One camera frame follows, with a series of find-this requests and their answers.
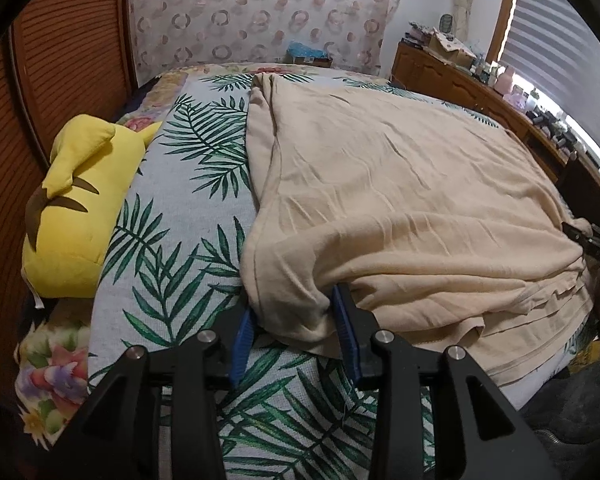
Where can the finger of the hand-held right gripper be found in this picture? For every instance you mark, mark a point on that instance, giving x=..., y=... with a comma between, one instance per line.
x=592, y=241

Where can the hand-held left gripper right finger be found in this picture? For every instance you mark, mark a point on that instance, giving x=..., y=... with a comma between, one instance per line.
x=346, y=332

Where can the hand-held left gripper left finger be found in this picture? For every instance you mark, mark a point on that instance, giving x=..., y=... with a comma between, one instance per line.
x=242, y=340

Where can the beige printed t-shirt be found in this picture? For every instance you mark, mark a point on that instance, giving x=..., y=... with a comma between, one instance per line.
x=405, y=185

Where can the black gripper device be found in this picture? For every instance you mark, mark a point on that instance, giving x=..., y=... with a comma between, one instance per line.
x=566, y=139
x=542, y=121

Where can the pink pouch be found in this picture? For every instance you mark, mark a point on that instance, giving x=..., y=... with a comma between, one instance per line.
x=520, y=97

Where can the grey floor rug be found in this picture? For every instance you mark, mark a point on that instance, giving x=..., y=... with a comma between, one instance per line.
x=580, y=410

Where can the leaf print blanket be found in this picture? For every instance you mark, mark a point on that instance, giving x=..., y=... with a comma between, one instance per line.
x=190, y=170

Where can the pink jug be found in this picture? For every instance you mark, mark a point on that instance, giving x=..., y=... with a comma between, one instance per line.
x=506, y=80

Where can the floral bed sheet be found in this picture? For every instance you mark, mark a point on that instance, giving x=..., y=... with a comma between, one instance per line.
x=55, y=370

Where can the yellow plush toy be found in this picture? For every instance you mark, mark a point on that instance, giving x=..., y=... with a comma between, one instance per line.
x=80, y=220

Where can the grey striped window blind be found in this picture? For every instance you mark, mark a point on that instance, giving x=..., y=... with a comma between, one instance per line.
x=555, y=35

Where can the wooden side cabinet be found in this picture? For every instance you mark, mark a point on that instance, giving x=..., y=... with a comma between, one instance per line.
x=430, y=72

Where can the open cardboard box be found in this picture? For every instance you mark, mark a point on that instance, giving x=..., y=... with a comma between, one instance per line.
x=450, y=50

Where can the small white fan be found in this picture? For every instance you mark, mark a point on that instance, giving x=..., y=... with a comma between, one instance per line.
x=446, y=24

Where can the small brown box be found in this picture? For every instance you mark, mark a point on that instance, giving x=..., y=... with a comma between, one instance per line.
x=322, y=62

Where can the blue plastic bag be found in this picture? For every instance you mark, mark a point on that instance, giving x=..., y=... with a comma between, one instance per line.
x=305, y=51

